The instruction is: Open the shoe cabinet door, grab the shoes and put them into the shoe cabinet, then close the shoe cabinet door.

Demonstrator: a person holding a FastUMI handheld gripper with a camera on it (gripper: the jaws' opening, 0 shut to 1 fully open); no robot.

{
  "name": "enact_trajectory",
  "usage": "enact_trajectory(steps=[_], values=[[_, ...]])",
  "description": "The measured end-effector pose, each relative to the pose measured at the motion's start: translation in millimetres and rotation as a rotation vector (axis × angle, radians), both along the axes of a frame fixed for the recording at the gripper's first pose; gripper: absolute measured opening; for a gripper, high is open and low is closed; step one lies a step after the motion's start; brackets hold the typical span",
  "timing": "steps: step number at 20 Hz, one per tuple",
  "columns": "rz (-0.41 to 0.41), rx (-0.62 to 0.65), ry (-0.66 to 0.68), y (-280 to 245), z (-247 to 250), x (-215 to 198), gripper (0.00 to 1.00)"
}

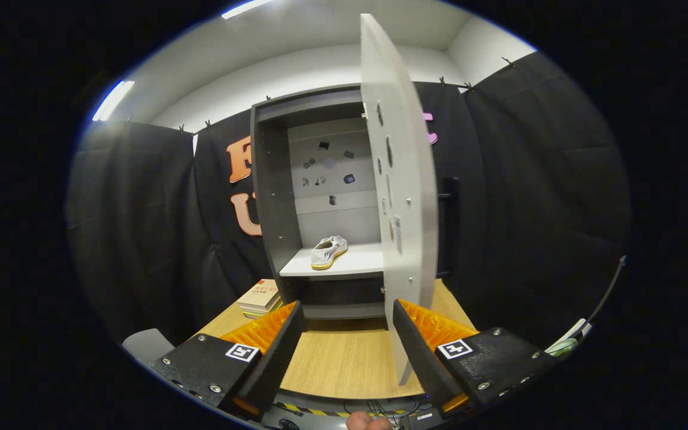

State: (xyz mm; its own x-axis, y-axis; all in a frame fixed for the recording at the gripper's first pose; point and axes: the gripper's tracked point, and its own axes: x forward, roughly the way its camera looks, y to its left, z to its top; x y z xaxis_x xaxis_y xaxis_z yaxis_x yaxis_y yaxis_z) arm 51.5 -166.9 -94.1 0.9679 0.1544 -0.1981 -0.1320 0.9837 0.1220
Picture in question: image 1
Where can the yellow black hazard tape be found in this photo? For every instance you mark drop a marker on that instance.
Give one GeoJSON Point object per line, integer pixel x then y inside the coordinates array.
{"type": "Point", "coordinates": [308, 410]}

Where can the black backdrop clips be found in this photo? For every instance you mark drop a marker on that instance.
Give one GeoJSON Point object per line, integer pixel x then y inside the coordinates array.
{"type": "Point", "coordinates": [441, 80]}

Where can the black device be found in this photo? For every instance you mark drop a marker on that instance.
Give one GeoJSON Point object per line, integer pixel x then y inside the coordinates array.
{"type": "Point", "coordinates": [424, 419]}

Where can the ceiling light panel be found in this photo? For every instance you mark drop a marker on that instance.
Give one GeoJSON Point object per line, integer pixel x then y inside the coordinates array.
{"type": "Point", "coordinates": [113, 100]}
{"type": "Point", "coordinates": [247, 8]}

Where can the white and green object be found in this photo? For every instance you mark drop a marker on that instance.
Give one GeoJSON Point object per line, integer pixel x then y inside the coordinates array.
{"type": "Point", "coordinates": [568, 341]}

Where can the dark grey shoe cabinet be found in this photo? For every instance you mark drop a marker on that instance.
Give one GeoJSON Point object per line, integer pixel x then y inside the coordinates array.
{"type": "Point", "coordinates": [272, 197]}

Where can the beige shoe cabinet door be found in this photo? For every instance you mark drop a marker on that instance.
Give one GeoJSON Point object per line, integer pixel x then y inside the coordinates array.
{"type": "Point", "coordinates": [404, 179]}

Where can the light grey cabinet shelf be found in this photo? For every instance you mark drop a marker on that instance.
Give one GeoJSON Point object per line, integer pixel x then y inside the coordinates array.
{"type": "Point", "coordinates": [356, 263]}

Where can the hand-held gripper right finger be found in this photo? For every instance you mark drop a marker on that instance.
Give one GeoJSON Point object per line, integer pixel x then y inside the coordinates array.
{"type": "Point", "coordinates": [420, 358]}

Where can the black backdrop cloth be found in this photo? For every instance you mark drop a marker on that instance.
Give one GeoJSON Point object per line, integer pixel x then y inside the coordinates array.
{"type": "Point", "coordinates": [141, 239]}

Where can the white shoe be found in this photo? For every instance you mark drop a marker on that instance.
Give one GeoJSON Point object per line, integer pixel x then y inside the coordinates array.
{"type": "Point", "coordinates": [327, 252]}

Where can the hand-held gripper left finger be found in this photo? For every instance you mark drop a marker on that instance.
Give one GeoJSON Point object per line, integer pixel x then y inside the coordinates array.
{"type": "Point", "coordinates": [278, 361]}

